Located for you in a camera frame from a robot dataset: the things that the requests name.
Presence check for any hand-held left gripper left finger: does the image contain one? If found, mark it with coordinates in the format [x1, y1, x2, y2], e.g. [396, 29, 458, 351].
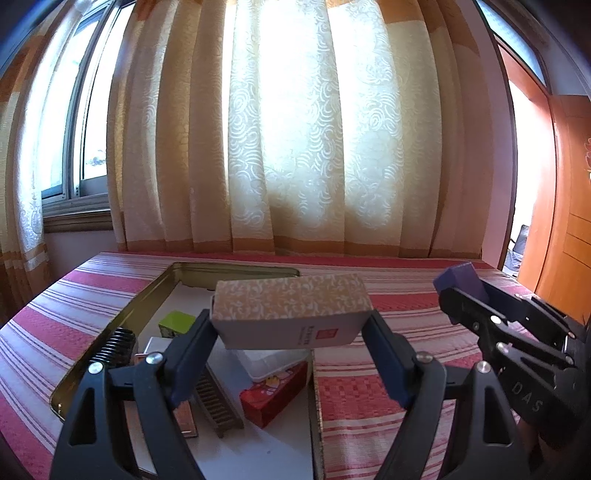
[50, 308, 218, 480]

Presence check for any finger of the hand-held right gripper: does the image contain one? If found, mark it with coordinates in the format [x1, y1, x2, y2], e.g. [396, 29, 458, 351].
[438, 285, 578, 371]
[480, 278, 587, 346]

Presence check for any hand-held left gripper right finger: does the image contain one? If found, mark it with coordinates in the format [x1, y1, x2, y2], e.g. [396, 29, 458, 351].
[362, 310, 532, 480]

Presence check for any white power adapter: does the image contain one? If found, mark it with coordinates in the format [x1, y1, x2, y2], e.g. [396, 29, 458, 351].
[143, 336, 177, 358]

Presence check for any green toy brick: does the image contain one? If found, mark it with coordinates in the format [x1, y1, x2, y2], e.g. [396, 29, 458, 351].
[158, 311, 195, 340]

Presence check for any brown ridged comb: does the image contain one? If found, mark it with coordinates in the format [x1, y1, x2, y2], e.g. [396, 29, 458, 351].
[194, 369, 245, 439]

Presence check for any purple cube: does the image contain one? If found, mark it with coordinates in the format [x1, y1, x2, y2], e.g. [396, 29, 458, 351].
[433, 261, 490, 305]

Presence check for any clear plastic box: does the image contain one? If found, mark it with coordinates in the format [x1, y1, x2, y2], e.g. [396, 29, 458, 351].
[233, 348, 310, 383]

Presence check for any red toy brick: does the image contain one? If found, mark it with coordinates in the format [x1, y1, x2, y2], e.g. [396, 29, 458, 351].
[239, 361, 309, 428]

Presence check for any beige patterned cardboard box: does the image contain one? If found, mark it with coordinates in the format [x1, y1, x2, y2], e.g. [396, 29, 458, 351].
[210, 272, 374, 350]

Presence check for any gold metal tin tray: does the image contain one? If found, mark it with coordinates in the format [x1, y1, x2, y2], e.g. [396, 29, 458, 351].
[50, 261, 325, 480]

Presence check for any dark chair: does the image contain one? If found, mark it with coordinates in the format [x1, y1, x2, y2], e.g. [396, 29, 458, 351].
[503, 224, 532, 273]

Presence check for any red striped bed sheet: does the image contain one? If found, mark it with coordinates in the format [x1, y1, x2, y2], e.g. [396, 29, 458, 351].
[0, 251, 591, 480]

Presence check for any wooden door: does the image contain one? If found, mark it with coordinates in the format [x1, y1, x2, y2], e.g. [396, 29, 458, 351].
[517, 92, 591, 319]

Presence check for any wooden window sill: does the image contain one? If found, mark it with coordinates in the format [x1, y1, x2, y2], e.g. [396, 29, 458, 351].
[44, 208, 114, 234]

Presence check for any white lace curtain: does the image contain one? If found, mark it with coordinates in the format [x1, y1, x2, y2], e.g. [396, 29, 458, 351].
[0, 88, 49, 324]

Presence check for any yellow patterned curtain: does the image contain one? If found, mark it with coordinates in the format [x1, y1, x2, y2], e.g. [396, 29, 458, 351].
[106, 0, 499, 259]

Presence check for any window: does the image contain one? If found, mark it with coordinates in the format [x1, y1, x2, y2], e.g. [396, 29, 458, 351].
[41, 0, 134, 199]

